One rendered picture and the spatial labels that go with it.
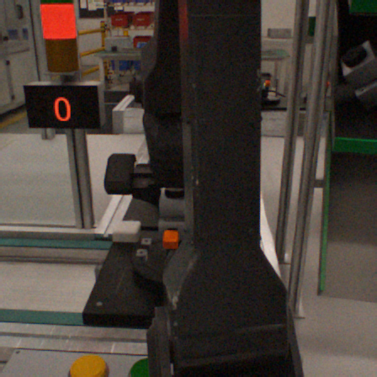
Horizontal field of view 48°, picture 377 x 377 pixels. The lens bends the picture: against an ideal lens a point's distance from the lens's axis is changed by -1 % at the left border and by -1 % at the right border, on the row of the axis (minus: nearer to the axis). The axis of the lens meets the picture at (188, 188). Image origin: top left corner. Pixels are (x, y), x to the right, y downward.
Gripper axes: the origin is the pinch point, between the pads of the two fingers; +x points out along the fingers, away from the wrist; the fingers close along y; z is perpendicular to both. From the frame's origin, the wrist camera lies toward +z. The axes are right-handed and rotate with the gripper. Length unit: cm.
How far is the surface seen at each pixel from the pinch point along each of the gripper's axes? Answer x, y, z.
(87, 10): 592, 313, 895
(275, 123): 81, -31, 85
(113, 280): 7.5, 9.2, -11.1
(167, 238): -3.0, 0.2, -8.8
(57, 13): -15.7, 18.1, 21.7
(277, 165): 65, -27, 52
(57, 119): -2.6, 19.9, 12.2
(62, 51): -11.1, 18.0, 18.5
